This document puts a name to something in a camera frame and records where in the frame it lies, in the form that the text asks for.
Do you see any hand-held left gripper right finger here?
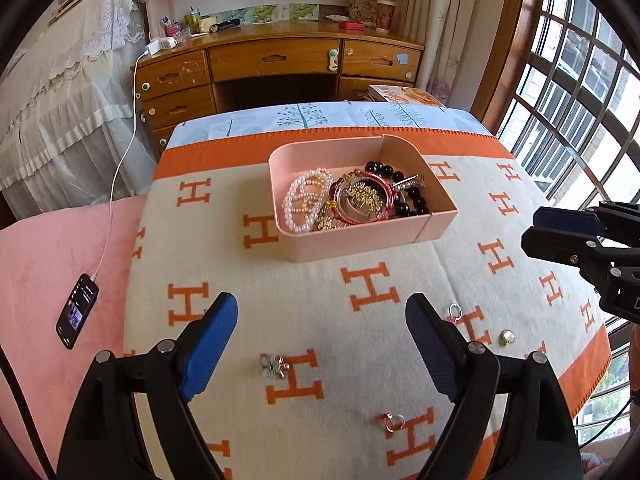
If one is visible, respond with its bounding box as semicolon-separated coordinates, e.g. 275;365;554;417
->
404;292;584;480

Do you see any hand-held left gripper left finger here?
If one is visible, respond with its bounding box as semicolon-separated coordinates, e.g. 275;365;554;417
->
56;291;239;480

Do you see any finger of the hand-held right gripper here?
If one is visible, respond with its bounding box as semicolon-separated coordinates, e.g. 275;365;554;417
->
520;227;618;273
532;204;613;236

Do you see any pink storage box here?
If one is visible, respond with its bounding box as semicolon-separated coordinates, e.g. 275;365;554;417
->
268;134;459;264

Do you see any black bead bracelet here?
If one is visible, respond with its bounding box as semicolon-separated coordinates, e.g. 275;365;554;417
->
363;160;431;219

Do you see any pearl bracelet with charm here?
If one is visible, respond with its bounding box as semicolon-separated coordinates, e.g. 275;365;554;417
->
282;185;326;235

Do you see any red bangle bracelet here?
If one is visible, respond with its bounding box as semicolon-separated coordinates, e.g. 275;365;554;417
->
327;170;396;226

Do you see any small pearl bracelet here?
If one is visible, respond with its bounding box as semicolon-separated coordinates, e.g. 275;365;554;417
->
287;168;335;211

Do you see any butterfly brooch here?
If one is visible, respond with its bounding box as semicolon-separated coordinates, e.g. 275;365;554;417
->
259;353;286;379

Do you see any orange patterned blanket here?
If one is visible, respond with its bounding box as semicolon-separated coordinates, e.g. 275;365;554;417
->
122;127;614;480

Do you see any window with metal grille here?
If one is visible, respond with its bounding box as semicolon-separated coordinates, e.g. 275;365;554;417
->
479;0;640;443

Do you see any black smartphone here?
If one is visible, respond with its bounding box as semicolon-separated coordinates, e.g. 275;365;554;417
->
55;273;100;350

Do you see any pink bed sheet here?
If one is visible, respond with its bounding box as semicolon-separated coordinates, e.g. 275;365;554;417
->
0;197;147;480

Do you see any orange magazine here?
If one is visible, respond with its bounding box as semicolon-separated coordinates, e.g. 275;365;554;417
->
367;84;446;109

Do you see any pale floral curtain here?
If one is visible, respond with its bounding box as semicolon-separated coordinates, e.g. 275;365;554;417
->
400;0;502;122

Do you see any blue floral bed sheet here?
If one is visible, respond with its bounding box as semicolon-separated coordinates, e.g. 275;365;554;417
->
164;101;494;150

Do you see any printed paper cup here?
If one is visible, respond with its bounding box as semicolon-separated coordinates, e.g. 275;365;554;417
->
376;0;397;31

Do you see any wooden desk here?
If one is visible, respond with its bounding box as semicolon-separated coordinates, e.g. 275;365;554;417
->
131;22;426;154

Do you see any patterned brown box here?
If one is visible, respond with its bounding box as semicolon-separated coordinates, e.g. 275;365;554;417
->
347;0;379;24

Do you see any white lace cover cloth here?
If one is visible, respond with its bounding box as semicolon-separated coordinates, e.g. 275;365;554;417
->
0;0;162;222

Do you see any black cable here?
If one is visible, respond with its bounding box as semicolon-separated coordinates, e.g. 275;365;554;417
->
0;345;55;480

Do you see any white charging cable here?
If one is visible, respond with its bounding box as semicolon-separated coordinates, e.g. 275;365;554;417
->
91;50;151;282

